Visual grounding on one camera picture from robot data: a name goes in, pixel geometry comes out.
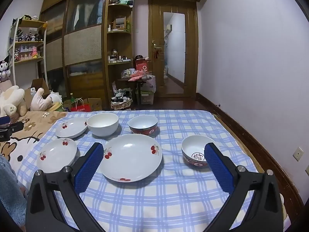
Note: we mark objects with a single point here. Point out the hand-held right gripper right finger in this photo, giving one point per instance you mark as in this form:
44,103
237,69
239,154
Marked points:
218,169

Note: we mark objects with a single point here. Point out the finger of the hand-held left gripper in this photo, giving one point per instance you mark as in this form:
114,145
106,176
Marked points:
4,120
14,127

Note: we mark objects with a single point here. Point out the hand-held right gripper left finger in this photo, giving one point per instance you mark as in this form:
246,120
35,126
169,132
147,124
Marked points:
88,169

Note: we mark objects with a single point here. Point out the small white cherry plate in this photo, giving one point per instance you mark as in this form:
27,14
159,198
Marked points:
56,154
71,127

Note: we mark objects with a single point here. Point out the red bowl with seal mark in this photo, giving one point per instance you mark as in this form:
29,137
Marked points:
193,145

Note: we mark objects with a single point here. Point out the large white cherry plate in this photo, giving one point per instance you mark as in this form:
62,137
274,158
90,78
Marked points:
131,158

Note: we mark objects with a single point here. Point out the plain white bowl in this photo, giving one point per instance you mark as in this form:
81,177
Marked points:
102,123

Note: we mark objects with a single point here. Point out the red patterned bowl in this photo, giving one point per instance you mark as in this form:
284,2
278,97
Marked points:
143,124

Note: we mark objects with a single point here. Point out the brown floral printed blanket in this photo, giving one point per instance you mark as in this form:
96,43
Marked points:
29,125

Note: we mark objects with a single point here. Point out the cream plush toy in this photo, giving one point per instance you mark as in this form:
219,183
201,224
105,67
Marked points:
12,99

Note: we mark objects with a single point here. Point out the pink and white plush toy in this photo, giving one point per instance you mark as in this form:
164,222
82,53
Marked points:
39,100

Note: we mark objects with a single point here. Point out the yellow green plush cushion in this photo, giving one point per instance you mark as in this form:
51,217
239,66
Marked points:
57,106

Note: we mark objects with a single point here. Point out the large cardboard box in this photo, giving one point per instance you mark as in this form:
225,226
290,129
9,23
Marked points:
38,83

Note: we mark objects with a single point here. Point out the light blue fuzzy garment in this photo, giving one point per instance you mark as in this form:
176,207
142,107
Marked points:
9,186

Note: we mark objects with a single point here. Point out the black and purple plush toy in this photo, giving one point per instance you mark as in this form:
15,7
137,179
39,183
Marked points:
4,70

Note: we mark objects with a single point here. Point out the green glass bottle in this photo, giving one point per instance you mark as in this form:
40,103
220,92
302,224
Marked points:
71,96

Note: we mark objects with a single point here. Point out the white display shelf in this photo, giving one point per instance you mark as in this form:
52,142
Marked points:
29,60

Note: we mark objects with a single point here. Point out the open cardboard box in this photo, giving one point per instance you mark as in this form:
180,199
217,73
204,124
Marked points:
95,104

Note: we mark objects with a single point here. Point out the blue plaid cloth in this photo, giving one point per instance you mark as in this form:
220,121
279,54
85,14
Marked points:
154,198

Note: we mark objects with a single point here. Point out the row of pink figure boxes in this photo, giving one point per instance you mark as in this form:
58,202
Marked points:
27,53

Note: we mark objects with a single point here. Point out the wicker basket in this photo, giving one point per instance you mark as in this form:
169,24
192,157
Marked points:
122,105

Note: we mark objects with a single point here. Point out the black white striped plush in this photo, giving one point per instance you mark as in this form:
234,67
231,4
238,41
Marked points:
122,94

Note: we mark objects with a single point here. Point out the row of dark figurines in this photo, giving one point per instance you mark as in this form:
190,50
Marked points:
29,35

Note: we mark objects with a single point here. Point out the clear plastic storage box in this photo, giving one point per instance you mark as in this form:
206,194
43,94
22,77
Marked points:
146,99

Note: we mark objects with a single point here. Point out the small dark side table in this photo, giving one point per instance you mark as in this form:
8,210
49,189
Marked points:
125,79

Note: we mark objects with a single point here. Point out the pink cloth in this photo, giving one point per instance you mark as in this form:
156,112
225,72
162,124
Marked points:
136,77

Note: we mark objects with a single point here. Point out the white plastic bag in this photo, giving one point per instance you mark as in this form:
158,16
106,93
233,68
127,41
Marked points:
149,83

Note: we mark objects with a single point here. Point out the wooden wardrobe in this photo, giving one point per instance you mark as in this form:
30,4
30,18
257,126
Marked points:
82,43

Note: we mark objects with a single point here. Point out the red bag with white print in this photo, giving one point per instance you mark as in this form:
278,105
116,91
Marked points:
141,66

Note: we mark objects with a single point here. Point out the wooden corner shelf unit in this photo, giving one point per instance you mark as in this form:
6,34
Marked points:
119,32

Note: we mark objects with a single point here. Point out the wooden door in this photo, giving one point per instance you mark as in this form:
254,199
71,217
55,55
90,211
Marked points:
157,29

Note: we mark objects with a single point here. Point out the white wall socket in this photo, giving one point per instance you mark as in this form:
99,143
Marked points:
298,153
307,170

